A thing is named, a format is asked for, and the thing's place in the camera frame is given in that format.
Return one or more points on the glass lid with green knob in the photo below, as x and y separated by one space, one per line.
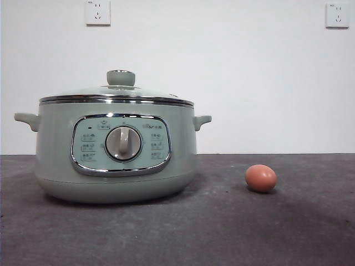
120 77

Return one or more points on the brown egg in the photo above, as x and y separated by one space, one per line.
260 178

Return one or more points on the pale green electric cooking pot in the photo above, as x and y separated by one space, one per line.
55 155

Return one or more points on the white wall socket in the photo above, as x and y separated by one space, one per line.
337 16
97 14

